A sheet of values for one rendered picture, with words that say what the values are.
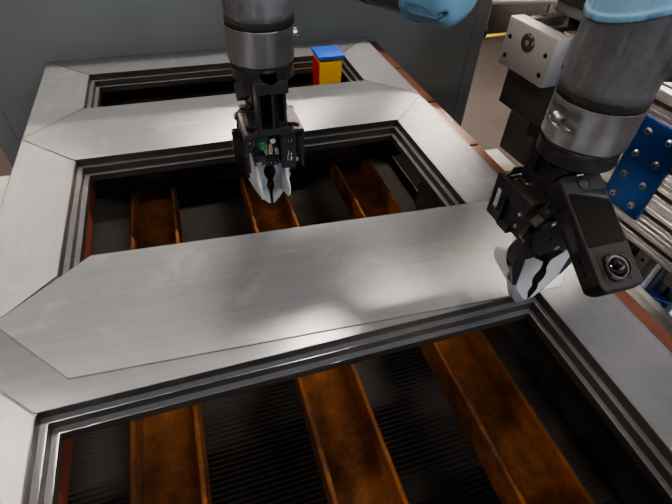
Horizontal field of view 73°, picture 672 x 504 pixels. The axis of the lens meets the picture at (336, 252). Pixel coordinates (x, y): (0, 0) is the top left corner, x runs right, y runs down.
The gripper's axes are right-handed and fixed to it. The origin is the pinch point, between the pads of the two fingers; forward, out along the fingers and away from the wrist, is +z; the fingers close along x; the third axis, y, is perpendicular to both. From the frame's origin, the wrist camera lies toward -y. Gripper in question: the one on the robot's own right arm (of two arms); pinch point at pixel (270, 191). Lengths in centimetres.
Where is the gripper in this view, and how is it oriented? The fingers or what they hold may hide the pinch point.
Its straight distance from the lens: 68.7
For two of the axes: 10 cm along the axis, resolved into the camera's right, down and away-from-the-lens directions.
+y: 3.0, 6.7, -6.8
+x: 9.5, -1.9, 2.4
